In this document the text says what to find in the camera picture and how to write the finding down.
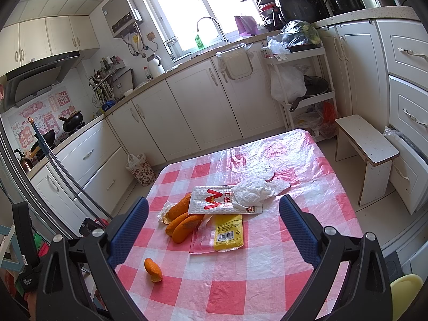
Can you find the wall outlet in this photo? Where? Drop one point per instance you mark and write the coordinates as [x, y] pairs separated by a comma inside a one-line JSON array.
[[152, 35]]

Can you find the purple bag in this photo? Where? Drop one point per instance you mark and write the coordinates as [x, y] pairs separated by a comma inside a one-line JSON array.
[[245, 25]]

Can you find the dark bag of vegetables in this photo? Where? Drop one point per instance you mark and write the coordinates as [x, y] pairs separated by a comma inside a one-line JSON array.
[[299, 31]]

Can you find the dark cutting board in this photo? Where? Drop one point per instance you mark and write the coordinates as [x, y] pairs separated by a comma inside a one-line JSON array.
[[123, 80]]

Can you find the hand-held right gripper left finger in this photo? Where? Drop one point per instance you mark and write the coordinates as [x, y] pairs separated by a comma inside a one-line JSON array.
[[128, 230]]

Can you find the pink printed wall sticker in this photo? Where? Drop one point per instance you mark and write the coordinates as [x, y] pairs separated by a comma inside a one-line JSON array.
[[57, 107]]

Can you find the red plastic bag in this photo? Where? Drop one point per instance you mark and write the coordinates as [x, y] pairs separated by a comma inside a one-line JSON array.
[[329, 111]]

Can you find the orange peel with stem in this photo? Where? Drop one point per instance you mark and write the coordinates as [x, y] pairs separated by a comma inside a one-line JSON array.
[[179, 209]]

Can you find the yellow snack packet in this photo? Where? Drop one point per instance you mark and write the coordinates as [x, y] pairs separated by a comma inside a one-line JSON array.
[[227, 234]]

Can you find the white wrapper with red print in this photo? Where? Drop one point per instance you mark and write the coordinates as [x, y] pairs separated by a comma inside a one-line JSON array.
[[214, 202]]

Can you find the utensil rack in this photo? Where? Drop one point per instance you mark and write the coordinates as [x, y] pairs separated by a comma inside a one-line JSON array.
[[102, 80]]

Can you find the red bag liner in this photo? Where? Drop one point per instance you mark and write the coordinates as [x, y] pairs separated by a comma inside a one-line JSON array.
[[100, 221]]

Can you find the light blue shelf frame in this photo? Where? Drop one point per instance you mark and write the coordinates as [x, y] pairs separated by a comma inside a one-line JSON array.
[[10, 257]]

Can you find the white hanging door bin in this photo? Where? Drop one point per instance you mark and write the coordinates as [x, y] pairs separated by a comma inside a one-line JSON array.
[[235, 62]]

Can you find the black wok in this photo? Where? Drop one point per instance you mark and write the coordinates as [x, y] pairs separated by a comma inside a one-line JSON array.
[[43, 139]]

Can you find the large white plastic bag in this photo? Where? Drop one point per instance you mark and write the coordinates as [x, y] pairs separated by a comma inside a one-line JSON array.
[[287, 83]]

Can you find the stack of dark containers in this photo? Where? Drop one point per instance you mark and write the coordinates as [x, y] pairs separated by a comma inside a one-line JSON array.
[[267, 11]]

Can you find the white rack cart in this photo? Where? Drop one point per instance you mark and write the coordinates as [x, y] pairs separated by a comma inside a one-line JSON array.
[[329, 73]]

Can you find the white thermos jug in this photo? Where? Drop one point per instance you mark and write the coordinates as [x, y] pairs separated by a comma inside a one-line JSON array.
[[155, 66]]

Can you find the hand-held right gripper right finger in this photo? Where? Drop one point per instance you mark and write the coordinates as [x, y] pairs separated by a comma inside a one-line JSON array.
[[299, 230]]

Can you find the white appliance counter cabinet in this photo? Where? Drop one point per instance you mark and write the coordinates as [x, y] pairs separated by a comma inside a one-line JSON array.
[[367, 73]]

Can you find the sauce bottle with red cap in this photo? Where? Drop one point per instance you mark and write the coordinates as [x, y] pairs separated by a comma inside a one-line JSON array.
[[147, 73]]

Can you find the white stove base cabinet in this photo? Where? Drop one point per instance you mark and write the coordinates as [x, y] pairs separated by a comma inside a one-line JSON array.
[[93, 174]]

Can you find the black object in bin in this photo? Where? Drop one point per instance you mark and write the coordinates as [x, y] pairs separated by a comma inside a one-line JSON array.
[[87, 226]]

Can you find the black clay pot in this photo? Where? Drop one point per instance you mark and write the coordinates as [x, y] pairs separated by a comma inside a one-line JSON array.
[[73, 122]]

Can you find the white upper cabinets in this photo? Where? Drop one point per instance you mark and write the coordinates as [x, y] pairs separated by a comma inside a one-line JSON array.
[[50, 38]]

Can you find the black frying pan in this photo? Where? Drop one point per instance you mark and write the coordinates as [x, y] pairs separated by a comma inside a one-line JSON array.
[[314, 85]]

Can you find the black air fryer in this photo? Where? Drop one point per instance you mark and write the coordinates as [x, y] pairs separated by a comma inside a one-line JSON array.
[[294, 5]]

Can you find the dark kettle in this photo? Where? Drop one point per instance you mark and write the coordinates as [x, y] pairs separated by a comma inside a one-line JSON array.
[[25, 161]]

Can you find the white sink base cabinet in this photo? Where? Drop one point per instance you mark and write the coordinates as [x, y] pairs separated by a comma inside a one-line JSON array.
[[200, 107]]

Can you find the small white tissue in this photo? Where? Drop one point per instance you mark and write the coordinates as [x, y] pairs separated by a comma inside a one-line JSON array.
[[162, 211]]

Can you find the clear plastic bags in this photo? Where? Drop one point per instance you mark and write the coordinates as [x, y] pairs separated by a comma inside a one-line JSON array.
[[311, 122]]

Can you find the green dish soap bottle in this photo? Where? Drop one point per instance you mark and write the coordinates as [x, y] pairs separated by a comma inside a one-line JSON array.
[[199, 41]]

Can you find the pale yellow plastic stool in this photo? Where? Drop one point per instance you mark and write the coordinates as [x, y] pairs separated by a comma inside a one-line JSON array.
[[406, 294]]

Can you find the small white plastic bag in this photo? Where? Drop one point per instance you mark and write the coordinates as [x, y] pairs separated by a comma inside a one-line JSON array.
[[277, 46]]

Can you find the grey range hood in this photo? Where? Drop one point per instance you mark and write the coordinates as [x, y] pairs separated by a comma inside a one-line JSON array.
[[36, 77]]

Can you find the grey water heater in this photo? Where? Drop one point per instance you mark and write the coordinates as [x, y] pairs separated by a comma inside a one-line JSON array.
[[120, 15]]

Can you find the floral wastebasket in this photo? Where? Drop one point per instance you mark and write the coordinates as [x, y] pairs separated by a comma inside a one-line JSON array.
[[142, 172]]

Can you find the white wooden stool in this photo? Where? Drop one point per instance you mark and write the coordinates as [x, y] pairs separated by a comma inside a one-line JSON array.
[[364, 143]]

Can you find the chrome faucet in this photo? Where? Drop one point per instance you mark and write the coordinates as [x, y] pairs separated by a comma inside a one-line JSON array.
[[219, 26]]

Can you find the large white tissue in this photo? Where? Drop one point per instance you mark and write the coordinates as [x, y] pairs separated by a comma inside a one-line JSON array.
[[250, 190]]

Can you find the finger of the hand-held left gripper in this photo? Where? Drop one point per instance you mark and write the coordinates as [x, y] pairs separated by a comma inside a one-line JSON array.
[[23, 234]]

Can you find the pink checkered tablecloth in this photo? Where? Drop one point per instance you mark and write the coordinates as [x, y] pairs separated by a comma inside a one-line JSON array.
[[254, 274]]

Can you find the small curled orange peel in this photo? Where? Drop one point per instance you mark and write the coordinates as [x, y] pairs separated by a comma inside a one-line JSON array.
[[166, 220]]

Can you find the white bag liner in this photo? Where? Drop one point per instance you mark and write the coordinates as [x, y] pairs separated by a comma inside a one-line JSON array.
[[133, 159]]

